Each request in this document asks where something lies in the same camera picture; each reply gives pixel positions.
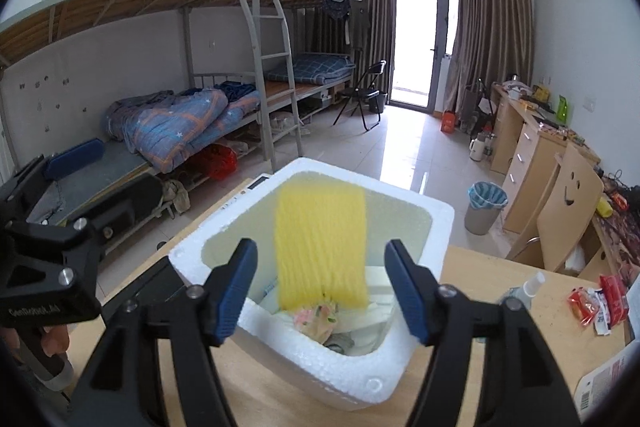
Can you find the white thermos kettle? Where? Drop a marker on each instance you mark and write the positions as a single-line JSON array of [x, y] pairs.
[[477, 147]]

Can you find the wooden desk with drawers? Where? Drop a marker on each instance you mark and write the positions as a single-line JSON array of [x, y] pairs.
[[525, 153]]

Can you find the person left hand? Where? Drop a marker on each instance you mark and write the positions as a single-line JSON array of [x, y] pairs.
[[54, 341]]

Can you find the wooden smiley chair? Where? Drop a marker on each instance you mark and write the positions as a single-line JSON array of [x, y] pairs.
[[562, 215]]

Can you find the red snack packet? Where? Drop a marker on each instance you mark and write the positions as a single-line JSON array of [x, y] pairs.
[[584, 305]]

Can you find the black folding chair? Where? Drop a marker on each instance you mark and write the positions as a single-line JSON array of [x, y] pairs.
[[365, 92]]

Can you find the glass balcony door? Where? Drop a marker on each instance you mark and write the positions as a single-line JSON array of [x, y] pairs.
[[424, 37]]

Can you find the white styrofoam box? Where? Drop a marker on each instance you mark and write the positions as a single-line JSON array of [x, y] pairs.
[[383, 348]]

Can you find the right brown curtain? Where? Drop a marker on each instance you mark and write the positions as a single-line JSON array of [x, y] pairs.
[[494, 39]]

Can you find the grey sock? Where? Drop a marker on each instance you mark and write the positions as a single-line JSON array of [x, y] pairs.
[[340, 343]]

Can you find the metal bunk bed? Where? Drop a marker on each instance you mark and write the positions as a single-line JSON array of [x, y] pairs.
[[63, 62]]

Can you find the white lotion bottle red cap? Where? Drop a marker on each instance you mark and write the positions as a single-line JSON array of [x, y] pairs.
[[593, 388]]

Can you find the blue spray bottle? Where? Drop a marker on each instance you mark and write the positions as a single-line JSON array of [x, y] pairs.
[[526, 292]]

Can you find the grey trash bin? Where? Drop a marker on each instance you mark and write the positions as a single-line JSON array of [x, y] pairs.
[[486, 201]]

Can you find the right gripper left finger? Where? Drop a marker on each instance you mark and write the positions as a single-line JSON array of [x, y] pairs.
[[147, 350]]

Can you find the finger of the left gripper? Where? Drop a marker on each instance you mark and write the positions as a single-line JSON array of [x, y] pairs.
[[78, 157]]

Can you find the blue plaid quilt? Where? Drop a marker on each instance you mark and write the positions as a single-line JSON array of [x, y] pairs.
[[167, 128]]

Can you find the white remote control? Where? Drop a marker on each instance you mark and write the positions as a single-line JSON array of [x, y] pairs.
[[246, 187]]

